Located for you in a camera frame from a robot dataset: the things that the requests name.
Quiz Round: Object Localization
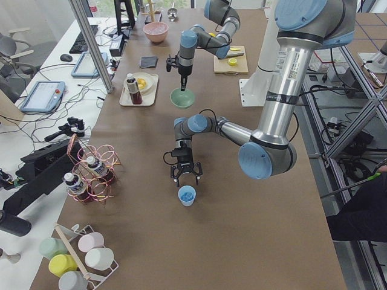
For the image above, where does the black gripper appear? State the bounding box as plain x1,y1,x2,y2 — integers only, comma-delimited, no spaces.
166,54,193,91
171,147,202,187

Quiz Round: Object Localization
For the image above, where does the green ceramic bowl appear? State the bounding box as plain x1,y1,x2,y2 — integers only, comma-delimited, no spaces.
170,88,195,109

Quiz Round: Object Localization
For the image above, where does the blue cup with ice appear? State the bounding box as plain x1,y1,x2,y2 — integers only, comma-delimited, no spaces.
178,185,196,207

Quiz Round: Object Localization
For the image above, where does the pink bowl with ice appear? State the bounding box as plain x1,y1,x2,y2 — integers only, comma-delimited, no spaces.
143,22,169,43

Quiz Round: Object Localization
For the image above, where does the cream serving tray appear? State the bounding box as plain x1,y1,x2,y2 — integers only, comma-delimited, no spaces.
119,72,158,106

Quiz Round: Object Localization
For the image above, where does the white plate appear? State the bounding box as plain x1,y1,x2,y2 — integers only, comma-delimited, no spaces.
126,72,155,93

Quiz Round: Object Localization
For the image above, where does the grey folded cloth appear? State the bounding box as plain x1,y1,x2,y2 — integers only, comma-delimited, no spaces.
140,56,158,68

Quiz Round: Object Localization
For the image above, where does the tea bottle on tray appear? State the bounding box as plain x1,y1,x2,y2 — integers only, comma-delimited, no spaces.
126,73,143,105

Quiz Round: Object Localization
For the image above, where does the half lemon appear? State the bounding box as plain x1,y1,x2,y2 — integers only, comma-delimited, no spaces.
228,58,238,66

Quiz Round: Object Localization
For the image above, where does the wooden cutting board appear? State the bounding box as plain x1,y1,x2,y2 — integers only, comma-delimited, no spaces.
213,45,249,74

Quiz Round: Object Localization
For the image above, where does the steel jigger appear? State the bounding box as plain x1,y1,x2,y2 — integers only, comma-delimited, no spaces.
167,2,178,22

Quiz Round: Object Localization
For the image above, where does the bottle in rack upper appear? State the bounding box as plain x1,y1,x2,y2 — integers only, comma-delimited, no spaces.
86,156,109,178

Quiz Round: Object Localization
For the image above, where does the bottle in rack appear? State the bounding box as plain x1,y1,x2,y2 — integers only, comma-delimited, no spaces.
86,156,109,178
64,172,87,196

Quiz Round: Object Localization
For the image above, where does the teach pendant far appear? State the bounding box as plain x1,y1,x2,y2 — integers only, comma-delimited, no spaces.
71,52,99,79

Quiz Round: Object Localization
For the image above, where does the teach pendant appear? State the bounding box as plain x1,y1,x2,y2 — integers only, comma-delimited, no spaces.
71,52,99,79
20,81,66,114

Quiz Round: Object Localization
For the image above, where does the black keyboard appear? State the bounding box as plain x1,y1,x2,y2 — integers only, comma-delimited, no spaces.
69,24,99,54

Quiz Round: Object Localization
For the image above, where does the bottle in rack lower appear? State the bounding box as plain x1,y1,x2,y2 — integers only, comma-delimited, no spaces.
64,172,87,196

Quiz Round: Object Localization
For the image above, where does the white cup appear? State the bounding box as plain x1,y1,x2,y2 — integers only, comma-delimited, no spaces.
85,248,114,271

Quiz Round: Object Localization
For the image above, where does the pink cup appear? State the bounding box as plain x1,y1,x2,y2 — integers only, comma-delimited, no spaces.
78,232,105,253

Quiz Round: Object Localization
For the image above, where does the black computer mouse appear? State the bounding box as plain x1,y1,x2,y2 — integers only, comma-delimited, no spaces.
60,54,73,62

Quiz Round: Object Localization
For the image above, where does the teach pendant near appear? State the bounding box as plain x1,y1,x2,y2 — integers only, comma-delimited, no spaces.
20,81,66,114

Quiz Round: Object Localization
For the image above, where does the black case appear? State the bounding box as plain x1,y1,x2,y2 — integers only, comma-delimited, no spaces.
3,140,81,216

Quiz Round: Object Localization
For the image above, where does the grey cup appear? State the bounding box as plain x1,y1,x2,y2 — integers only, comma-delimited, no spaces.
59,271,88,290

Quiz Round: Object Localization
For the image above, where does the green cup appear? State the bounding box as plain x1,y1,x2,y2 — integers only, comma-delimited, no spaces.
39,237,68,260

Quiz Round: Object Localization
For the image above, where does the yellow cup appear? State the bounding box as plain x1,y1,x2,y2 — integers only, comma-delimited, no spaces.
48,254,78,277

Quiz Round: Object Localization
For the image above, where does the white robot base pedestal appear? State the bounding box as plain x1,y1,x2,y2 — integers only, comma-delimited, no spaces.
239,1,279,107

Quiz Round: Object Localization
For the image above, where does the copper wire bottle rack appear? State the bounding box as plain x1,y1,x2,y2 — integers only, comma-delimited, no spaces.
67,134,121,205

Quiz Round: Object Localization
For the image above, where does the black camera gimbal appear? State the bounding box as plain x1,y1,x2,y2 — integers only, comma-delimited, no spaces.
44,117,85,142

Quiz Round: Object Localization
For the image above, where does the aluminium frame post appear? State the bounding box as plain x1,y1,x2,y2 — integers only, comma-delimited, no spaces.
69,0,114,94

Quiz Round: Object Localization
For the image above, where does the white wire cup rack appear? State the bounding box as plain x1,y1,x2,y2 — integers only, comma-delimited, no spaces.
54,224,119,289

